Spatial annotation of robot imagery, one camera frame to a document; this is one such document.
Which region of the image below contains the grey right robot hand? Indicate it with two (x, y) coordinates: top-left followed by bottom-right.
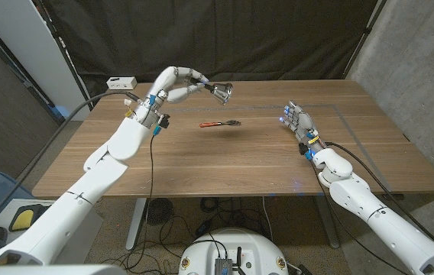
(279, 100), (324, 151)

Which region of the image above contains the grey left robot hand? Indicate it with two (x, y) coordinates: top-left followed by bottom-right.
(147, 66), (211, 110)

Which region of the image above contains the silver handbell with black handle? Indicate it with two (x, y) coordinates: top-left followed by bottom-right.
(189, 77), (234, 106)

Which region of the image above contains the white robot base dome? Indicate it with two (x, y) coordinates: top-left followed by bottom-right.
(178, 228), (290, 275)

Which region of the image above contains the white power strip box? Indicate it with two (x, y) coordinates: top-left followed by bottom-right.
(105, 76), (138, 91)

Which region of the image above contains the black backdrop curtain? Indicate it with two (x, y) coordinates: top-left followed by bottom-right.
(43, 0), (378, 104)

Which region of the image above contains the grey tape outline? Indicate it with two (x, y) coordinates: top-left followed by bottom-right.
(167, 103), (394, 193)

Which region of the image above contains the grey table leg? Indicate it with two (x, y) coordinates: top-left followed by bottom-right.
(314, 195), (341, 249)

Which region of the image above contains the black backdrop stand pole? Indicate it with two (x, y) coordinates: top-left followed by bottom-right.
(342, 0), (388, 79)
(33, 0), (94, 110)

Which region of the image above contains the black round fan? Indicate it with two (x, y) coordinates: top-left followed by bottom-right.
(143, 197), (174, 226)

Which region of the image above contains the white table leg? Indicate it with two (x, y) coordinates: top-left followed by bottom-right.
(125, 197), (148, 251)

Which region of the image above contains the grey electronics box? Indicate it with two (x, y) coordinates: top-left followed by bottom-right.
(214, 257), (234, 275)

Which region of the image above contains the white platform board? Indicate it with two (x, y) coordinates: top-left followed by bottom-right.
(0, 198), (104, 265)

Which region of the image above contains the yellow and black foot pedal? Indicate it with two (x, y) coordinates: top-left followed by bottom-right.
(35, 205), (52, 225)
(8, 205), (44, 233)

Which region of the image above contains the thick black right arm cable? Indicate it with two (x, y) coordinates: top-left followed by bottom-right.
(324, 141), (434, 248)

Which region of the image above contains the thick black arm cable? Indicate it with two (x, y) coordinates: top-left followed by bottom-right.
(324, 141), (434, 248)
(0, 90), (141, 238)

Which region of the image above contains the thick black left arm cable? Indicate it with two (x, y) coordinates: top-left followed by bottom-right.
(0, 90), (141, 238)

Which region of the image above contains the fork with orange handle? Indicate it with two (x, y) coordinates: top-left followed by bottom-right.
(199, 119), (242, 128)

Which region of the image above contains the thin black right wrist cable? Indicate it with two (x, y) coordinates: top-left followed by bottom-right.
(308, 158), (409, 275)

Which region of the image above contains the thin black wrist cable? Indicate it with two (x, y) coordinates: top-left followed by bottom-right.
(308, 158), (409, 275)
(125, 128), (163, 268)

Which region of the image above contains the white floor cable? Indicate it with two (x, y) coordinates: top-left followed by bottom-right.
(261, 196), (274, 242)

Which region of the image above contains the thin black left wrist cable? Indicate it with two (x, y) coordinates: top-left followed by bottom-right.
(125, 128), (163, 268)

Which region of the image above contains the black coiled floor cable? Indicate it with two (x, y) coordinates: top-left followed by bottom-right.
(200, 197), (222, 214)

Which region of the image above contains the white leaning wall panel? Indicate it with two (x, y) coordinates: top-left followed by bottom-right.
(0, 0), (91, 121)

